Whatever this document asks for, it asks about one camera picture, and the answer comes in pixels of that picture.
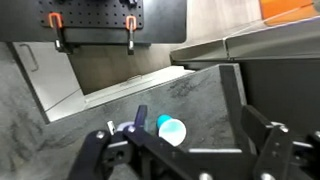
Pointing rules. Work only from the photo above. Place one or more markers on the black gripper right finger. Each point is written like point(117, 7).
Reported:
point(282, 153)

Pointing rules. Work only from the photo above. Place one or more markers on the orange black clamp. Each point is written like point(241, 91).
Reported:
point(131, 27)
point(55, 22)

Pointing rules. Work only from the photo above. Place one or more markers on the purple marker with white cap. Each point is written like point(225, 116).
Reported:
point(138, 122)

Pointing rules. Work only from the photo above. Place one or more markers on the white lower cabinet door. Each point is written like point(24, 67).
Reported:
point(53, 79)

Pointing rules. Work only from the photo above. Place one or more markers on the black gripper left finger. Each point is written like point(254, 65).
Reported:
point(149, 157)

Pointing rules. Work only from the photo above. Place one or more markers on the orange black clamp left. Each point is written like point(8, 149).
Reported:
point(55, 22)

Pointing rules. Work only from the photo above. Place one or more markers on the blue plastic cup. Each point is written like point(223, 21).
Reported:
point(170, 129)

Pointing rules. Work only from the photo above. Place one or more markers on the orange black clamp right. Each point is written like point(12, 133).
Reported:
point(131, 27)

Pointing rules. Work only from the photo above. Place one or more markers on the black perforated mounting board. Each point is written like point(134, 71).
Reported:
point(94, 21)

